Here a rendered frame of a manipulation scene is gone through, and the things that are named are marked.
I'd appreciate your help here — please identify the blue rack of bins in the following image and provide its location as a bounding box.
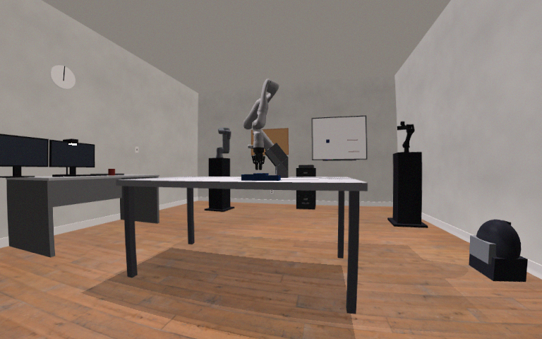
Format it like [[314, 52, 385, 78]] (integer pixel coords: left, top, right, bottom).
[[241, 173, 281, 181]]

